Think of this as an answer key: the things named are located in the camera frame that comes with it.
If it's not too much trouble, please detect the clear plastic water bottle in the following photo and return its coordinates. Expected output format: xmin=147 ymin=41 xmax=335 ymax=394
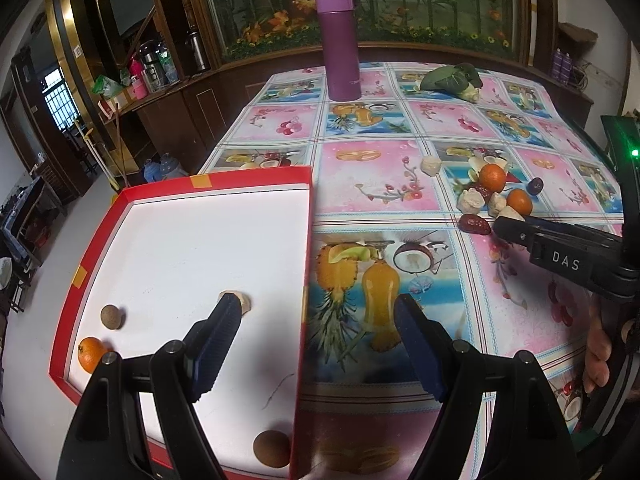
xmin=159 ymin=49 xmax=179 ymax=83

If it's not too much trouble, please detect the person's right hand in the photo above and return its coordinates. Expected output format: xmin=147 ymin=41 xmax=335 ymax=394
xmin=584 ymin=304 xmax=614 ymax=394

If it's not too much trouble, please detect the brown longan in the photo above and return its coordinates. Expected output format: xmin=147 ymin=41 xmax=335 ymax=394
xmin=252 ymin=430 xmax=292 ymax=467
xmin=100 ymin=305 xmax=126 ymax=331

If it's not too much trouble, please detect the red-rimmed white tray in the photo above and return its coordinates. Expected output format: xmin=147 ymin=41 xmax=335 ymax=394
xmin=48 ymin=166 xmax=315 ymax=480

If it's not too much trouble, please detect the glass panel with artificial plants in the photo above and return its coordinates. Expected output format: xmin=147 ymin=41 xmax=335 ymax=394
xmin=200 ymin=0 xmax=526 ymax=63

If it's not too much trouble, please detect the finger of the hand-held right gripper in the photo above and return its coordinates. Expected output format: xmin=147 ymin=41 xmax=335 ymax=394
xmin=494 ymin=215 xmax=623 ymax=252

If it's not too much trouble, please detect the grey thermos jug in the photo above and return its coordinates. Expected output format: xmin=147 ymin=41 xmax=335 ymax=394
xmin=159 ymin=152 xmax=190 ymax=180

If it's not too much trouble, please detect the green bag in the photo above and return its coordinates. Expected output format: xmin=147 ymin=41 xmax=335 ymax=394
xmin=92 ymin=74 xmax=126 ymax=101

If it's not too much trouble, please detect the green leafy vegetable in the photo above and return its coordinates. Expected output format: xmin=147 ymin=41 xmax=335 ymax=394
xmin=419 ymin=62 xmax=483 ymax=105

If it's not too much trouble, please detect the steel flask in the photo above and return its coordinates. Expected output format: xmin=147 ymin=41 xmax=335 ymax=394
xmin=186 ymin=30 xmax=211 ymax=73

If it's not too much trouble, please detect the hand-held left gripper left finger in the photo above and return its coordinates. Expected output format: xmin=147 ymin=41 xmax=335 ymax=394
xmin=55 ymin=292 xmax=246 ymax=480

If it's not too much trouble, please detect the pink bottle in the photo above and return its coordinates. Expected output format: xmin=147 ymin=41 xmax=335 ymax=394
xmin=129 ymin=60 xmax=148 ymax=101

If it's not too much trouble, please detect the dark side table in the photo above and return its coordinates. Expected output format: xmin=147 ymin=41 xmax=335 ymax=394
xmin=0 ymin=177 xmax=51 ymax=271

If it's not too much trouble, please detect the fruit print tablecloth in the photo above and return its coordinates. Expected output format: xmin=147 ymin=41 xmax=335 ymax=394
xmin=200 ymin=62 xmax=631 ymax=480

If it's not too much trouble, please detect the black thermos pot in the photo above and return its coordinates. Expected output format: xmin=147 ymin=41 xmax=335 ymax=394
xmin=139 ymin=42 xmax=166 ymax=93

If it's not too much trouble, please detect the purple thermos bottle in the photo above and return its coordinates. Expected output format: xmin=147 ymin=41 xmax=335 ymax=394
xmin=315 ymin=0 xmax=363 ymax=102

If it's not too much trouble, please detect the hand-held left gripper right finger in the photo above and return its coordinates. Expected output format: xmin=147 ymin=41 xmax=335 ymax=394
xmin=393 ymin=294 xmax=583 ymax=480

